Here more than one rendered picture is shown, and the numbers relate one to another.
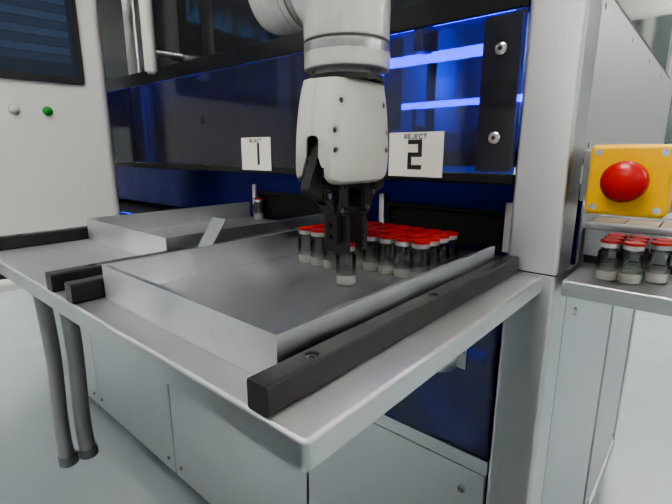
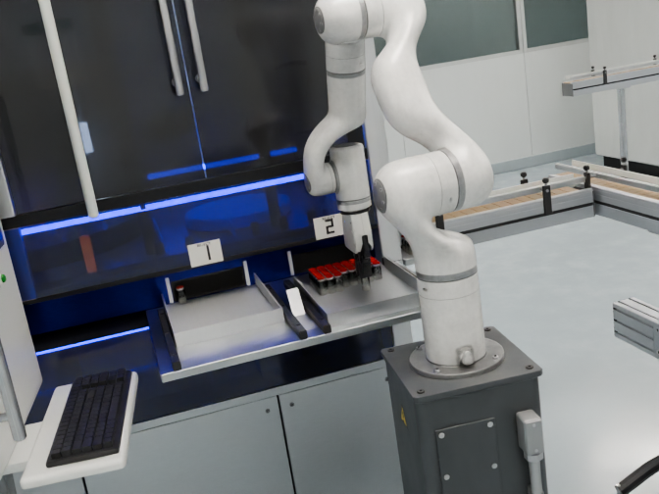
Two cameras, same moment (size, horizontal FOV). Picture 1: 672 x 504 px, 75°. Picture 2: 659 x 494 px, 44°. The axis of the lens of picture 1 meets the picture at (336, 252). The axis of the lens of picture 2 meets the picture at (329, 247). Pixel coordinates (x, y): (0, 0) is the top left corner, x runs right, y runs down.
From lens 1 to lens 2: 1.84 m
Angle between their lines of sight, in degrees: 53
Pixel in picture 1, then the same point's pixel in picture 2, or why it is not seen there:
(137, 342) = (384, 319)
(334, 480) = (311, 440)
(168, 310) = (380, 308)
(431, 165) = (339, 229)
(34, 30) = not seen: outside the picture
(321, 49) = (361, 204)
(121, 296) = (344, 320)
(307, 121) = (361, 230)
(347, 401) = not seen: hidden behind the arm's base
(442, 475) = (377, 379)
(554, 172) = not seen: hidden behind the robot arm
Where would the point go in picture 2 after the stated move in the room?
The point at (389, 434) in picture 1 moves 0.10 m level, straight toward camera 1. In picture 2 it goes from (343, 380) to (371, 386)
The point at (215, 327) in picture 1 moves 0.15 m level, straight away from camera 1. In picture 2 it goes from (407, 300) to (345, 302)
